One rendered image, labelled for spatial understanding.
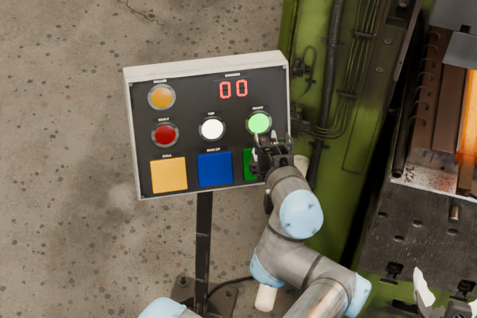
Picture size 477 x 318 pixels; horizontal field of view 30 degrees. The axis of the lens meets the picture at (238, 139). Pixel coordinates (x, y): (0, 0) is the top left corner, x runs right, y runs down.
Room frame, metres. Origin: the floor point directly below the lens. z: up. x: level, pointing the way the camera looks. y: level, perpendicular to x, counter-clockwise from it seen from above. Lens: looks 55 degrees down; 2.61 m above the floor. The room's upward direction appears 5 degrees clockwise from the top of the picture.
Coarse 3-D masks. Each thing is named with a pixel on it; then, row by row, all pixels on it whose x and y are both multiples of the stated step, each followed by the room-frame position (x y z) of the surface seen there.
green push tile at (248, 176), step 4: (248, 148) 1.10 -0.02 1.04; (252, 148) 1.10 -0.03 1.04; (244, 152) 1.09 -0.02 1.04; (248, 152) 1.09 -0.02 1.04; (244, 156) 1.08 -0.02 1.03; (248, 156) 1.08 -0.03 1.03; (244, 160) 1.08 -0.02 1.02; (248, 160) 1.08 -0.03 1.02; (244, 164) 1.07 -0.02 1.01; (244, 168) 1.07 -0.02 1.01; (248, 168) 1.07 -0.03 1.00; (244, 172) 1.06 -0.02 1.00; (248, 172) 1.06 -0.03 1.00; (244, 176) 1.06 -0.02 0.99; (248, 176) 1.06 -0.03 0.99; (252, 176) 1.06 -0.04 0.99; (248, 180) 1.05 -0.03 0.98
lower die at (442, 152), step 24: (432, 48) 1.48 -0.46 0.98; (432, 72) 1.41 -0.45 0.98; (456, 72) 1.41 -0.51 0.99; (432, 96) 1.33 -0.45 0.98; (456, 96) 1.33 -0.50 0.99; (432, 120) 1.26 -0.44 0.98; (456, 120) 1.26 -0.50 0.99; (408, 144) 1.23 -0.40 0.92; (432, 144) 1.19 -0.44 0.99; (456, 144) 1.19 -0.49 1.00; (432, 168) 1.17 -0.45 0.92; (456, 168) 1.16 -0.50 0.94
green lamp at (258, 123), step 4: (252, 116) 1.13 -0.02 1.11; (256, 116) 1.13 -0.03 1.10; (260, 116) 1.14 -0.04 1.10; (264, 116) 1.14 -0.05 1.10; (252, 120) 1.13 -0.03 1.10; (256, 120) 1.13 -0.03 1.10; (260, 120) 1.13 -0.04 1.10; (264, 120) 1.13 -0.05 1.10; (268, 120) 1.14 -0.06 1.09; (248, 124) 1.12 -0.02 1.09; (252, 124) 1.12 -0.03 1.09; (256, 124) 1.12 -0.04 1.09; (260, 124) 1.13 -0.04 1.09; (264, 124) 1.13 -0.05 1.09; (268, 124) 1.13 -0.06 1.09; (252, 128) 1.12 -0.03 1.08; (256, 128) 1.12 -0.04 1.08; (260, 128) 1.12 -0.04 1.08; (264, 128) 1.12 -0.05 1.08; (260, 132) 1.12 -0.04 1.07
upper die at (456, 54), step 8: (448, 32) 1.24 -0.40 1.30; (456, 32) 1.18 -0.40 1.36; (464, 32) 1.18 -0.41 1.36; (448, 40) 1.20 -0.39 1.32; (456, 40) 1.18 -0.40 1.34; (464, 40) 1.18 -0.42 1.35; (472, 40) 1.18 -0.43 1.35; (448, 48) 1.18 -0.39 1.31; (456, 48) 1.18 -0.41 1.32; (464, 48) 1.18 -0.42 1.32; (472, 48) 1.18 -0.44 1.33; (448, 56) 1.18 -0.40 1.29; (456, 56) 1.18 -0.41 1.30; (464, 56) 1.18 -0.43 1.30; (472, 56) 1.17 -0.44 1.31; (448, 64) 1.18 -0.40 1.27; (456, 64) 1.18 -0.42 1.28; (464, 64) 1.18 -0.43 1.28; (472, 64) 1.17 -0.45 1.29
